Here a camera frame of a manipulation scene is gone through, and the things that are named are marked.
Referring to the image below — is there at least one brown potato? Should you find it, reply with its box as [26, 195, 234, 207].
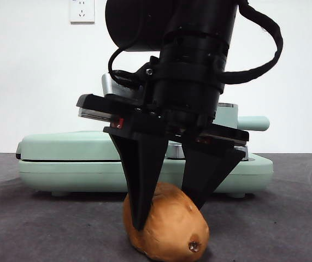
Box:
[122, 182, 210, 255]

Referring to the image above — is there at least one mint green steamer pot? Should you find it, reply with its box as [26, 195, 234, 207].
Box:
[214, 103, 270, 139]

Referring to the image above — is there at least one silver control knob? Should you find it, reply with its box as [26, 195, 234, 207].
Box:
[234, 146, 248, 160]
[166, 144, 185, 159]

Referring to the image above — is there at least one mint green griddle cover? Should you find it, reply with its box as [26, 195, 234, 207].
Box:
[15, 130, 123, 162]

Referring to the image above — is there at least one mint green breakfast machine base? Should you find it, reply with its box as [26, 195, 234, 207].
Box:
[19, 152, 273, 199]

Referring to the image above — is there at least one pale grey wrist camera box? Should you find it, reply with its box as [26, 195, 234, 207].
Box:
[102, 73, 145, 99]

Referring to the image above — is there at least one thin black cable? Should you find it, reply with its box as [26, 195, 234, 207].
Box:
[108, 47, 151, 90]

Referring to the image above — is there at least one white wall socket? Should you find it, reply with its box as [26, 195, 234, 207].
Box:
[68, 0, 95, 24]

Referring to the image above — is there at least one thick black sleeved cable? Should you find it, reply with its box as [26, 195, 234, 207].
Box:
[222, 0, 285, 85]

